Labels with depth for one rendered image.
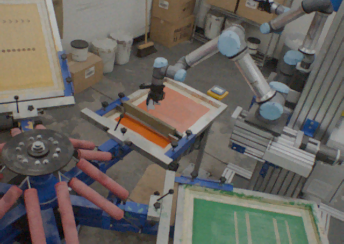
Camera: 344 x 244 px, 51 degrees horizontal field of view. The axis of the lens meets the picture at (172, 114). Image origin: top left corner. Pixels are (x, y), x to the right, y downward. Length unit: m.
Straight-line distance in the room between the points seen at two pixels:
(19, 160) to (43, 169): 0.11
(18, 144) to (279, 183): 1.73
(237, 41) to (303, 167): 0.80
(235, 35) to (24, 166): 1.14
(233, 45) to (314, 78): 0.59
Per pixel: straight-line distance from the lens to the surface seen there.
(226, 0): 5.48
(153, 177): 3.38
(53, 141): 1.73
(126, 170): 3.44
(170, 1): 5.39
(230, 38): 1.85
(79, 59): 4.37
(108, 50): 4.58
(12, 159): 1.67
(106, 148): 2.09
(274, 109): 1.97
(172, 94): 2.77
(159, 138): 2.33
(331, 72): 2.20
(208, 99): 2.74
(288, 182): 2.65
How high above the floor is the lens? 2.45
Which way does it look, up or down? 36 degrees down
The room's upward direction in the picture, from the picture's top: 11 degrees clockwise
